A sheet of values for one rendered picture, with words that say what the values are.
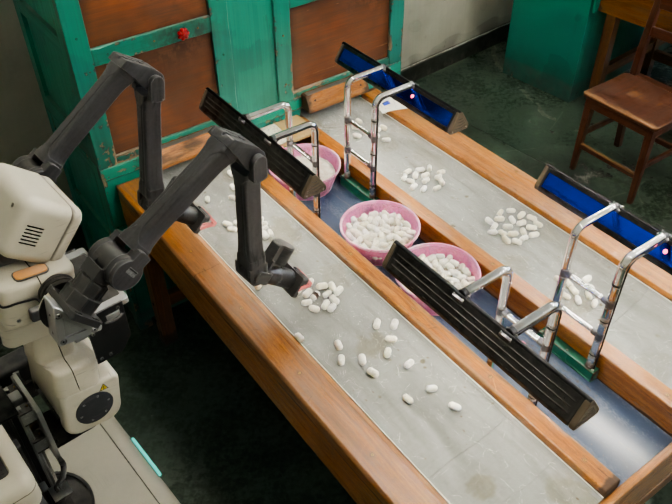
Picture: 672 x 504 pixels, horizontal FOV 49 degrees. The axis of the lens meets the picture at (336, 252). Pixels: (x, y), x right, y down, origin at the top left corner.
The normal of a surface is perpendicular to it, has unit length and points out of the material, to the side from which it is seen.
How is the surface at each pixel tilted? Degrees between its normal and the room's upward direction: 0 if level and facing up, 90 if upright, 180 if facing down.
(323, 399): 0
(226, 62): 90
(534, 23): 90
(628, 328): 0
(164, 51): 90
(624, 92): 1
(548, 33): 90
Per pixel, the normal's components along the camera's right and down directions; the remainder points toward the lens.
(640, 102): 0.00, -0.75
